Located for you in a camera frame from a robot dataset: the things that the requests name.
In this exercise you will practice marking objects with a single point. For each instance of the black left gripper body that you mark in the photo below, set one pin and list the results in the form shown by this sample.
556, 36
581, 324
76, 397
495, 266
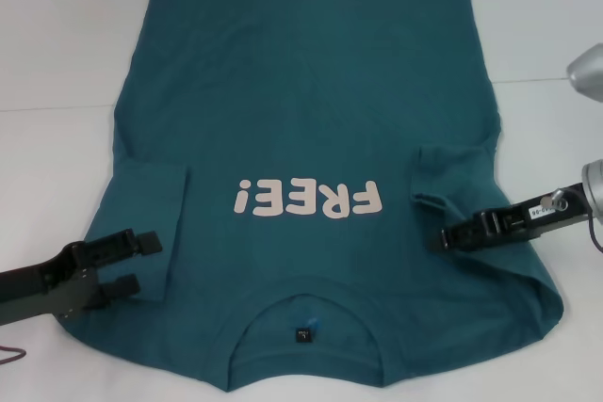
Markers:
47, 286

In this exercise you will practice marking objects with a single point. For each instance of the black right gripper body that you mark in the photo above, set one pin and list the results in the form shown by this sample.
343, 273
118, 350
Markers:
527, 220

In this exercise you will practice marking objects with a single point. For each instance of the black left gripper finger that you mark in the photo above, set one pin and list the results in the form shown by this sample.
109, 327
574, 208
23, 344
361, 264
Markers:
148, 242
118, 289

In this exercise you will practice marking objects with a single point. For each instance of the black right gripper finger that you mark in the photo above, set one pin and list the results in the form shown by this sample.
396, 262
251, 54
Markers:
464, 235

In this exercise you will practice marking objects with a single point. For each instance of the teal shirt with FREE print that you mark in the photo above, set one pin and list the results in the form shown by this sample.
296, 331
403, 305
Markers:
306, 91

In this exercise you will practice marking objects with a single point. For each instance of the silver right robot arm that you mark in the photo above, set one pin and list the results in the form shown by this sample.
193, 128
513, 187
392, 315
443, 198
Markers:
593, 190

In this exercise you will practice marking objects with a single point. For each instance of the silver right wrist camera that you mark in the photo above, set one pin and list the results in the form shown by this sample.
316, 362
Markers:
586, 72

